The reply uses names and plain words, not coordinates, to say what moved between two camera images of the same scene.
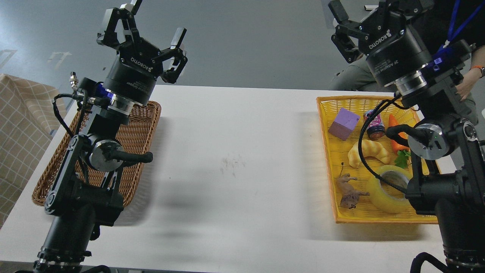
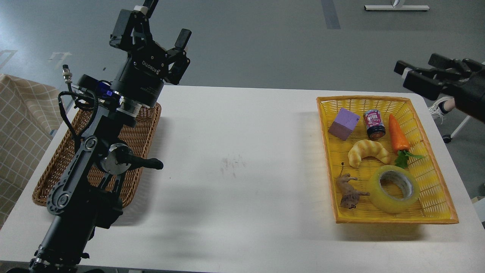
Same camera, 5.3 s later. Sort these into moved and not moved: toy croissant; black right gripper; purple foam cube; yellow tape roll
Moved: black right gripper
Not moved: yellow tape roll; purple foam cube; toy croissant
